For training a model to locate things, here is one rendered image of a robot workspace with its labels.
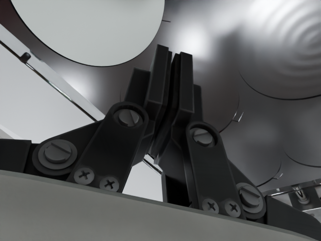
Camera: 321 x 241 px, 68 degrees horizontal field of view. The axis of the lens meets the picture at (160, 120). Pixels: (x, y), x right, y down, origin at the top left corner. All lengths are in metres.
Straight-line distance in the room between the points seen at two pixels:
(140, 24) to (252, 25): 0.07
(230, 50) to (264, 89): 0.05
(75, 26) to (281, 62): 0.15
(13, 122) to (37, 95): 0.08
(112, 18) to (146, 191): 0.38
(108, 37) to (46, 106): 0.21
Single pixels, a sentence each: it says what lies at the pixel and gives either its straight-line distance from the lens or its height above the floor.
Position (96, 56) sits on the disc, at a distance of 0.19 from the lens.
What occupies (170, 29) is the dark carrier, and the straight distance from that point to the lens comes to 0.17.
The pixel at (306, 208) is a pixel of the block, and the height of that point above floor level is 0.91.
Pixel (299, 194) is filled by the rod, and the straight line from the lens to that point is 0.35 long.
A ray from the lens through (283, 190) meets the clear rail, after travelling 0.33.
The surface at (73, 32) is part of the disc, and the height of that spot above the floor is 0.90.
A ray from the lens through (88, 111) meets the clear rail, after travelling 0.23.
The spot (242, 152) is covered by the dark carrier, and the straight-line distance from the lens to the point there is 0.26.
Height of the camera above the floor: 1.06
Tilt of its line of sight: 45 degrees down
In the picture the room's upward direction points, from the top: 173 degrees counter-clockwise
